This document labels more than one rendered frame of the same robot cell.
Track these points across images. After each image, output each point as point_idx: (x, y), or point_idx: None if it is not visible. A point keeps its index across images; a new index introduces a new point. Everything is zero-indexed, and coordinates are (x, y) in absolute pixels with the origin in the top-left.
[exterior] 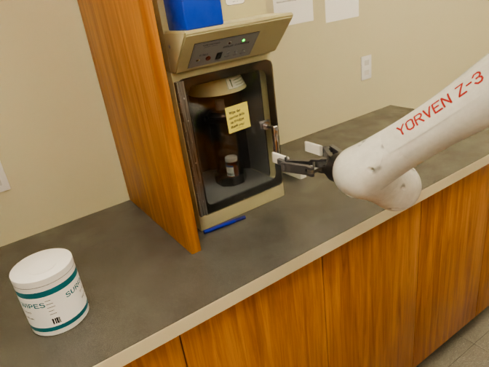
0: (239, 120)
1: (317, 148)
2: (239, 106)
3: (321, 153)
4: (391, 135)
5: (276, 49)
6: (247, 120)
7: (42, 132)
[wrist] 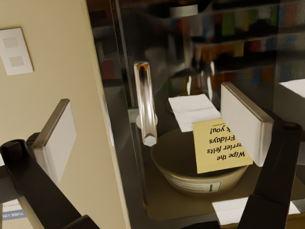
0: (220, 138)
1: (59, 165)
2: (218, 164)
3: (46, 159)
4: None
5: (2, 119)
6: (201, 136)
7: None
